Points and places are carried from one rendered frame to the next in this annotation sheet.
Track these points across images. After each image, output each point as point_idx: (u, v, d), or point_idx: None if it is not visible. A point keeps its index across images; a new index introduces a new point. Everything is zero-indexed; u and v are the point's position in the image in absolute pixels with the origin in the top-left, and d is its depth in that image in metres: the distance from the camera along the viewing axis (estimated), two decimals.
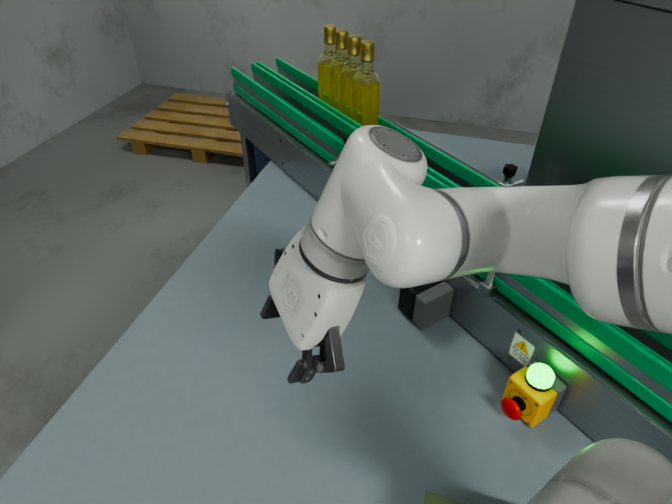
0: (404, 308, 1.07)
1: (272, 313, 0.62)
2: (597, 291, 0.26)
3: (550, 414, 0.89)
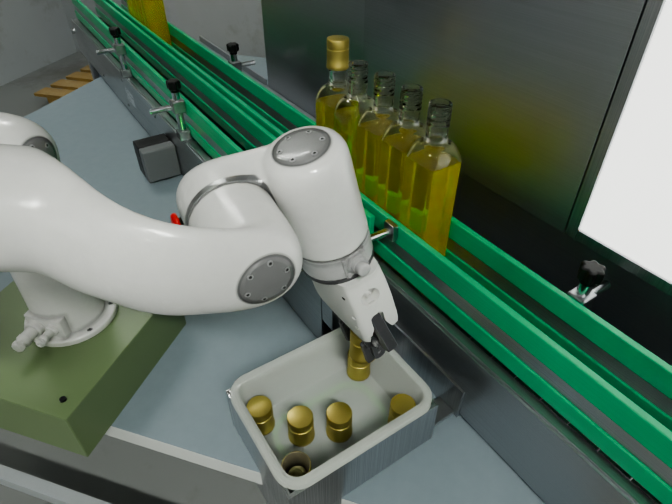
0: (140, 167, 1.23)
1: None
2: None
3: None
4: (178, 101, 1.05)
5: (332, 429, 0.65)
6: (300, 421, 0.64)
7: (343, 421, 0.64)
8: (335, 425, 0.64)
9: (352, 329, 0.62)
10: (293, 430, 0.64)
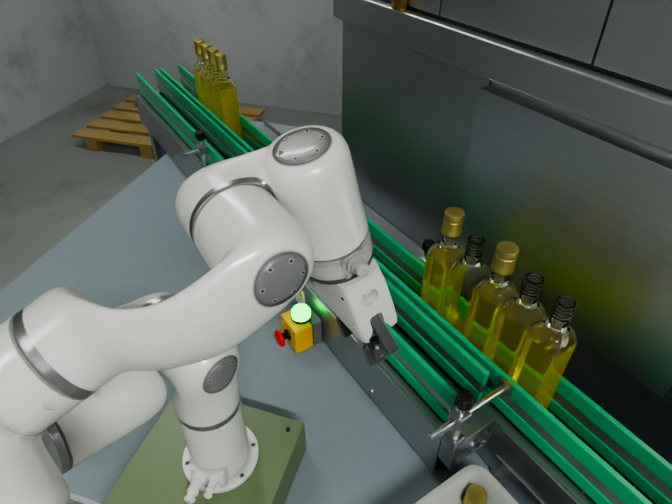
0: None
1: None
2: None
3: (315, 344, 1.15)
4: None
5: None
6: None
7: None
8: None
9: (501, 258, 0.78)
10: None
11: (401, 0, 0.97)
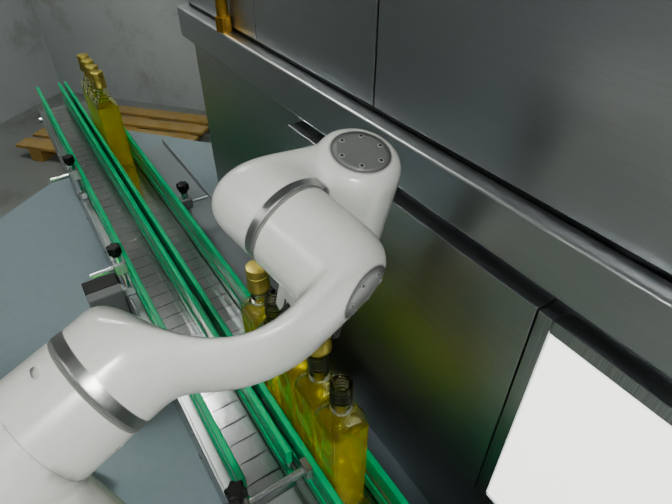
0: None
1: None
2: None
3: None
4: (119, 264, 1.05)
5: (329, 338, 0.62)
6: None
7: None
8: None
9: None
10: None
11: (223, 22, 0.86)
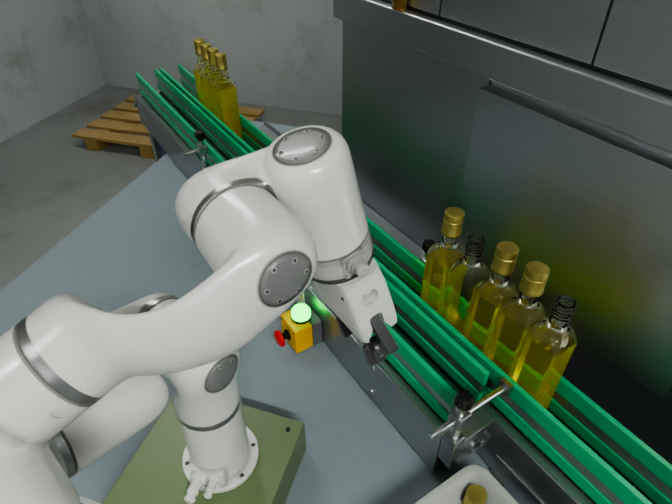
0: None
1: None
2: None
3: (315, 344, 1.15)
4: None
5: (546, 280, 0.74)
6: None
7: (545, 265, 0.74)
8: (549, 271, 0.74)
9: (501, 258, 0.78)
10: None
11: (401, 0, 0.97)
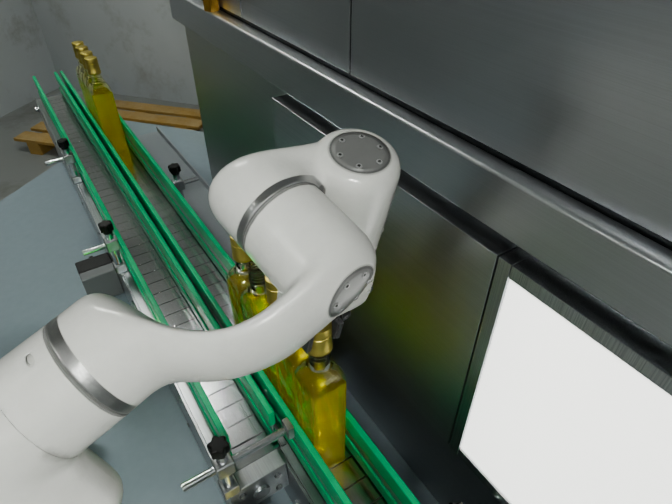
0: None
1: None
2: None
3: None
4: (111, 241, 1.08)
5: None
6: None
7: None
8: None
9: (268, 288, 0.70)
10: (329, 333, 0.62)
11: (210, 1, 0.89)
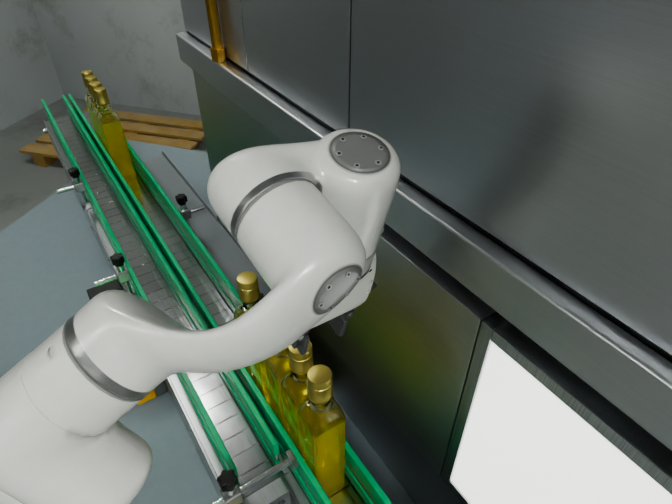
0: None
1: (331, 321, 0.64)
2: None
3: (159, 395, 1.13)
4: (122, 272, 1.13)
5: (310, 358, 0.72)
6: (325, 373, 0.68)
7: (309, 342, 0.72)
8: (311, 349, 0.72)
9: None
10: (330, 383, 0.68)
11: (217, 53, 0.95)
